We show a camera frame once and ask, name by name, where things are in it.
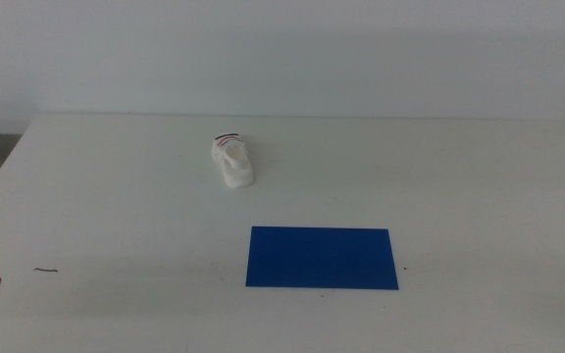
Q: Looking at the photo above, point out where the white strappy sandal shoe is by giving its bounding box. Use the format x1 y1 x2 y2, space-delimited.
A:
210 131 255 189

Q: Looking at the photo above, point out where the blue rectangular mat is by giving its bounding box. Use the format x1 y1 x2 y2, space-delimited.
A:
244 226 400 291

